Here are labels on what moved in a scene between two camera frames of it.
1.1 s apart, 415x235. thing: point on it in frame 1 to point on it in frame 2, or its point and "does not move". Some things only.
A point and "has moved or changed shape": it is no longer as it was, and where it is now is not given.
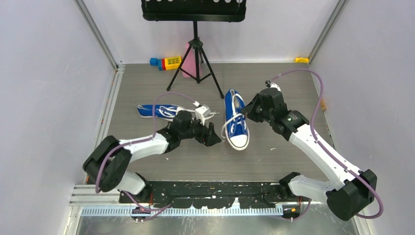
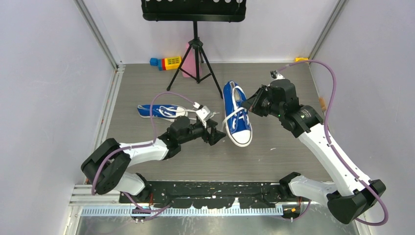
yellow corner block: (306, 60) does not move
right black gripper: (248, 110) to (253, 103)
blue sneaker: (236, 131) has moved or changed shape
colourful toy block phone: (169, 63) does not move
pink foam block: (189, 63) does not move
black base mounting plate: (249, 194) does not move
